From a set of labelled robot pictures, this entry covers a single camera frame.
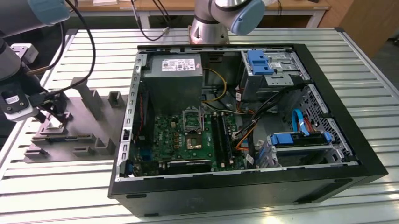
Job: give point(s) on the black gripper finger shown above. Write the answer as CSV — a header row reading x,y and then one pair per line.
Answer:
x,y
63,112
42,116

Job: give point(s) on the silver CPU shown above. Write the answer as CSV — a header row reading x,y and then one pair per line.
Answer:
x,y
56,123

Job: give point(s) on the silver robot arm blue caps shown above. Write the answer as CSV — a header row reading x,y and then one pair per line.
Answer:
x,y
207,30

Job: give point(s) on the CPU socket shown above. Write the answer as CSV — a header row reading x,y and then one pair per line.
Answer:
x,y
195,142

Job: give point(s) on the grey parts rack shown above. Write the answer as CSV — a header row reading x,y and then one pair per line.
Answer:
x,y
84,130

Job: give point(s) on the blue expansion slot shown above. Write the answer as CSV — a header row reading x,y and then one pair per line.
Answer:
x,y
144,156

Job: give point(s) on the blue VGA port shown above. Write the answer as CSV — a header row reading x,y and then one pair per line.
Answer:
x,y
130,169

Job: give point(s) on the green motherboard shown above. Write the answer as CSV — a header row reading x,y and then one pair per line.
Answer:
x,y
164,140

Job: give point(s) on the grey power supply unit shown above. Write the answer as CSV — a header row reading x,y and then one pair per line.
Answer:
x,y
174,91

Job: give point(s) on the wooden desk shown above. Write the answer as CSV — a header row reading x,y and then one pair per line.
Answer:
x,y
103,8

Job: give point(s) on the black graphics card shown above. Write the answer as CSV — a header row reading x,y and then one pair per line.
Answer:
x,y
187,166

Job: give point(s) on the black RAM slot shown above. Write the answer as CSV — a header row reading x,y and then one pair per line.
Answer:
x,y
218,140
223,140

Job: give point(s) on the white power connector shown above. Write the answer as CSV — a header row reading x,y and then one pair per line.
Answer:
x,y
235,135

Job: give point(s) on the black PC case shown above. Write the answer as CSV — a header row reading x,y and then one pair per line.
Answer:
x,y
218,200

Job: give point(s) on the metal drive cage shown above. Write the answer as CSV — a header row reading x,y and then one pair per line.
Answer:
x,y
299,156
281,79

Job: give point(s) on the blue carrier with black disk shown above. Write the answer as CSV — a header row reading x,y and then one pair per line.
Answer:
x,y
282,138

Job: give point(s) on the wooden cabinet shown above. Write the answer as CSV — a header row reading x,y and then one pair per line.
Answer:
x,y
367,23

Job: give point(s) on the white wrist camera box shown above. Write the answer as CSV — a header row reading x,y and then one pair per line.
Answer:
x,y
26,52
15,107

